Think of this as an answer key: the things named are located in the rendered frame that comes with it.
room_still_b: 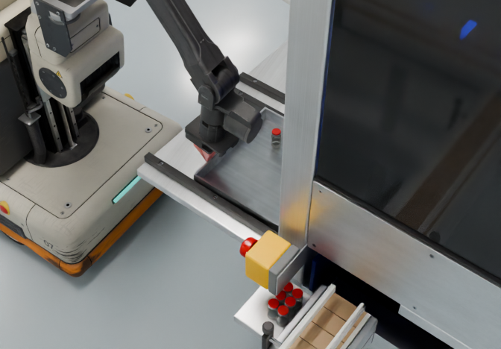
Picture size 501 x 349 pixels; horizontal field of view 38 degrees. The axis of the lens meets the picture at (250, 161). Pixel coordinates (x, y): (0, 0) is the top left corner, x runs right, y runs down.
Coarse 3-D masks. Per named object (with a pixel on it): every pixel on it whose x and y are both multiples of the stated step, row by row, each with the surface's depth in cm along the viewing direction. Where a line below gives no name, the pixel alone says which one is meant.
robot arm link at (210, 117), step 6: (204, 108) 144; (216, 108) 143; (204, 114) 145; (210, 114) 144; (216, 114) 144; (222, 114) 145; (204, 120) 147; (210, 120) 146; (216, 120) 146; (222, 120) 146
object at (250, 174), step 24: (264, 120) 172; (240, 144) 167; (264, 144) 167; (216, 168) 162; (240, 168) 162; (264, 168) 162; (216, 192) 155; (240, 192) 157; (264, 192) 157; (264, 216) 149
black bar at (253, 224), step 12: (144, 156) 162; (156, 168) 162; (168, 168) 160; (180, 180) 158; (192, 180) 157; (204, 192) 155; (216, 204) 154; (228, 204) 153; (240, 216) 151; (252, 228) 151; (264, 228) 149
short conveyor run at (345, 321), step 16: (320, 288) 136; (304, 304) 134; (320, 304) 130; (336, 304) 134; (352, 304) 134; (304, 320) 128; (320, 320) 132; (336, 320) 132; (352, 320) 128; (368, 320) 132; (272, 336) 126; (288, 336) 130; (304, 336) 130; (320, 336) 130; (336, 336) 125; (352, 336) 130; (368, 336) 133
